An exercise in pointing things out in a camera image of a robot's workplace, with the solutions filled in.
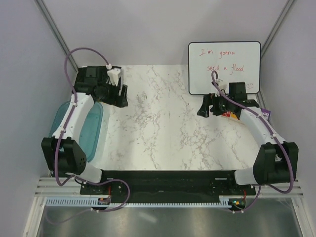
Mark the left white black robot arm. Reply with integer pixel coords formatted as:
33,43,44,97
41,65,128,194

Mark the white slotted cable duct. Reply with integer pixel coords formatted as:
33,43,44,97
45,197,232,208

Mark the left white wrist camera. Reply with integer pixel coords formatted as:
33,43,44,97
107,68,121,86

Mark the white dry-erase board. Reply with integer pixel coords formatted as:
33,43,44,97
188,41,261,95

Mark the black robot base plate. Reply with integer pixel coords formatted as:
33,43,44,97
80,170,256,202

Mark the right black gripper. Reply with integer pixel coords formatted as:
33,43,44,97
197,91,234,118

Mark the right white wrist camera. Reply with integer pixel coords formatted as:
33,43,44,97
215,79,228,94

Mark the Roald Dahl paperback book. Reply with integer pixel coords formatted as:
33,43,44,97
221,108,271,123

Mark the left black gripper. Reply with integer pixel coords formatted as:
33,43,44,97
97,79,127,108

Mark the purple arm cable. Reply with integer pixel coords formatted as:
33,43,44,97
54,47,112,186
211,71,296,194

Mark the aluminium frame rail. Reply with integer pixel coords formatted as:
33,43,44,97
35,177,304,198

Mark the black long sleeve shirt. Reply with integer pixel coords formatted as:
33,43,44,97
74,66,120,101

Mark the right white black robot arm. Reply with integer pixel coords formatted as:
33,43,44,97
197,82,299,195

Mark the left aluminium corner post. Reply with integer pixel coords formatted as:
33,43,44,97
34,0,82,73

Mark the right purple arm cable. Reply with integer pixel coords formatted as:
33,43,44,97
211,71,296,194

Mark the right aluminium corner post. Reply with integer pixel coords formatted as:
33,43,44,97
261,0,297,59

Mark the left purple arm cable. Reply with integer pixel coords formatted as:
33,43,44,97
54,47,112,186

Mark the teal transparent plastic bin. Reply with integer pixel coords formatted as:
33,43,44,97
49,101,103,162

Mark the aluminium corner post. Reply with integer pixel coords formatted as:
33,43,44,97
261,0,297,59
34,0,82,73

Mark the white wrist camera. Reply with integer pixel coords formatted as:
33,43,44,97
107,68,121,86
215,79,228,94

